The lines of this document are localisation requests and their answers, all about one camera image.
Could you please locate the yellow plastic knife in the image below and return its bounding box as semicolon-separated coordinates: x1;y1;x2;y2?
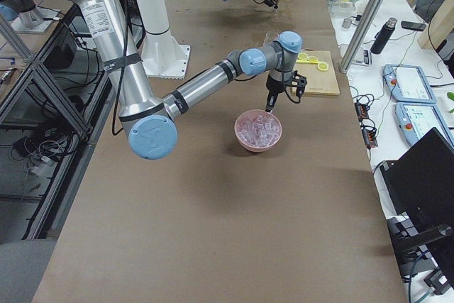
296;59;320;65

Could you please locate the white pedestal column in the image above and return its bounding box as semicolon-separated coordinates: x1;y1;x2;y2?
136;0;191;79

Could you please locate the wooden cutting board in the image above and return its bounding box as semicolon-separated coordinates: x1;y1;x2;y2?
294;50;340;96

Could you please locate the pink bowl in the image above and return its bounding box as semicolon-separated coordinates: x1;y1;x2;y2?
234;109;282;153

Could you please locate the small steel cup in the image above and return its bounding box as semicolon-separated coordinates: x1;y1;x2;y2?
341;18;353;29

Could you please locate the clear wine glass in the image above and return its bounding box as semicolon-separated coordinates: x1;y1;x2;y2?
263;31;279;45

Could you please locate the lower teach pendant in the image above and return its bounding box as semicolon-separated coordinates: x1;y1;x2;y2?
394;102;453;146

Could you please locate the black smartphone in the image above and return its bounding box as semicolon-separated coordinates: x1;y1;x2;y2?
401;21;426;31

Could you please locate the aluminium frame post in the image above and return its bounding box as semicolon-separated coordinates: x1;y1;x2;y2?
340;0;383;74

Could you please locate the black water bottle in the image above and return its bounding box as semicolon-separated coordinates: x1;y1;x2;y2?
370;17;397;55

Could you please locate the small digital scale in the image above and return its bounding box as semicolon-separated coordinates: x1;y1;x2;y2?
352;48;372;66

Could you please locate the lemon slice two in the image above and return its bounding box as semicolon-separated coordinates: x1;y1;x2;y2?
307;56;319;63

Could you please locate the lemon slice three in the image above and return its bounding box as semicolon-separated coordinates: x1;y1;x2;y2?
317;62;329;71

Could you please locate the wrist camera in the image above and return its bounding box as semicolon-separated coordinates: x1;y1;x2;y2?
289;70;307;100

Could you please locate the upper teach pendant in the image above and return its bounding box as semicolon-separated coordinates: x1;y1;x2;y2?
382;64;436;104

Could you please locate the lemon slice one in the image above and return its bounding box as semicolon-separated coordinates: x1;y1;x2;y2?
298;53;308;60

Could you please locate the black monitor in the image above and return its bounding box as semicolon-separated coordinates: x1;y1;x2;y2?
380;128;453;285

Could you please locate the teach pendant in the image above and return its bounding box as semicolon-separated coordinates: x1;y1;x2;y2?
382;64;436;104
394;102;453;146

